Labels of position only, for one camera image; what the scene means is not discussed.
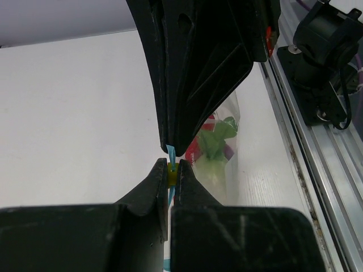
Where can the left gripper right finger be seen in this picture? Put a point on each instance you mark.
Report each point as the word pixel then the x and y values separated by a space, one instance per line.
pixel 189 191

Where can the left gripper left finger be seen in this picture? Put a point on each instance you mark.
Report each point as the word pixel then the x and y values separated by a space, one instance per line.
pixel 151 195

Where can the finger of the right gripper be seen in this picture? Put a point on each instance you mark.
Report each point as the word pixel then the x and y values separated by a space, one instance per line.
pixel 153 22

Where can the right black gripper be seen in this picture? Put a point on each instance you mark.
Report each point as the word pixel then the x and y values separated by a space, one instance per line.
pixel 210 49

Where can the white radish with leaves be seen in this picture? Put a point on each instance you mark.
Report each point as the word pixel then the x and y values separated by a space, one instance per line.
pixel 210 169

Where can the red chili pepper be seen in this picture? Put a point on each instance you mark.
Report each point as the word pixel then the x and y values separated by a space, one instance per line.
pixel 203 140

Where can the clear zip top bag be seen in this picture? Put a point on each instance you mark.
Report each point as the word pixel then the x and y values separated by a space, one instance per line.
pixel 229 107

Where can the purple onion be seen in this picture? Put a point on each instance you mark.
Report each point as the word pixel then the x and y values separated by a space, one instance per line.
pixel 228 152

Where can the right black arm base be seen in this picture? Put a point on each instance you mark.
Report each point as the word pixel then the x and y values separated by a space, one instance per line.
pixel 324 42

